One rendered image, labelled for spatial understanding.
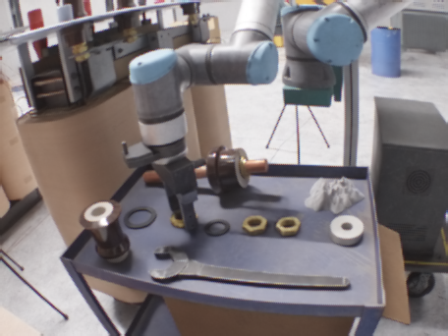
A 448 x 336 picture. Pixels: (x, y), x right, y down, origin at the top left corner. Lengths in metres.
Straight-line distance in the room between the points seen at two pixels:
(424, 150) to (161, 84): 0.91
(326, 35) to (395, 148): 0.51
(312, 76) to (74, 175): 0.83
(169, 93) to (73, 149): 0.55
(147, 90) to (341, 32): 0.51
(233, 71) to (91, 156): 0.60
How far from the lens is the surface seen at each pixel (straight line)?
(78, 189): 1.13
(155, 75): 0.57
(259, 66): 0.60
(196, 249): 0.66
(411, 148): 1.17
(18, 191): 2.83
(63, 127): 1.04
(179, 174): 0.61
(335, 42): 0.85
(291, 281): 0.56
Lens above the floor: 1.31
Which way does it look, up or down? 29 degrees down
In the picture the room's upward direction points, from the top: 8 degrees counter-clockwise
